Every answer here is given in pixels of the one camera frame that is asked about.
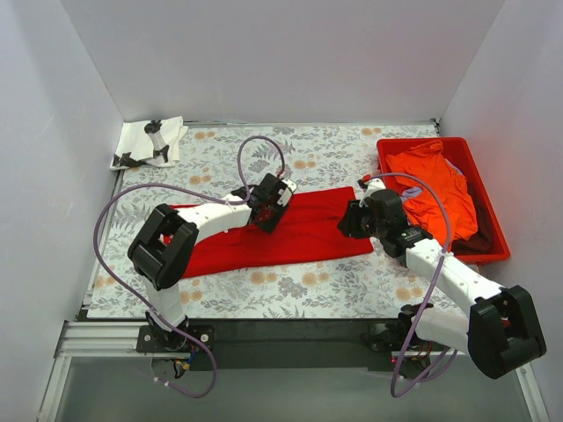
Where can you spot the floral table cloth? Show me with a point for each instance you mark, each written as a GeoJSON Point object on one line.
{"type": "Point", "coordinates": [215, 160]}

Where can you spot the white black printed t shirt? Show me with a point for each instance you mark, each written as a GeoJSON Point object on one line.
{"type": "Point", "coordinates": [151, 142]}

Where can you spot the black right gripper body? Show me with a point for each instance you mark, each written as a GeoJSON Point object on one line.
{"type": "Point", "coordinates": [352, 224]}

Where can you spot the orange t shirt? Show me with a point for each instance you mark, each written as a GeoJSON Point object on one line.
{"type": "Point", "coordinates": [430, 185]}

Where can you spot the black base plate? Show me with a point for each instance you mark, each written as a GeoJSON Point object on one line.
{"type": "Point", "coordinates": [301, 343]}

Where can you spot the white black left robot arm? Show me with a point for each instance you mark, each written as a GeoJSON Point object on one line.
{"type": "Point", "coordinates": [164, 247]}

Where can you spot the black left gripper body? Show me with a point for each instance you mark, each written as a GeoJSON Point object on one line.
{"type": "Point", "coordinates": [267, 217]}

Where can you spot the red plastic bin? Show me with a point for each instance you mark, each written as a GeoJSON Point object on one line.
{"type": "Point", "coordinates": [456, 151]}

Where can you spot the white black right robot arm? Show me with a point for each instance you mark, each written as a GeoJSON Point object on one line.
{"type": "Point", "coordinates": [499, 327]}

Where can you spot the dark maroon t shirt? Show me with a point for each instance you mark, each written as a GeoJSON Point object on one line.
{"type": "Point", "coordinates": [481, 242]}

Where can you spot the red t shirt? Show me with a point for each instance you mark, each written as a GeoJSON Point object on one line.
{"type": "Point", "coordinates": [306, 233]}

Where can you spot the aluminium frame rail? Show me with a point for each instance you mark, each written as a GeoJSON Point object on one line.
{"type": "Point", "coordinates": [104, 371]}

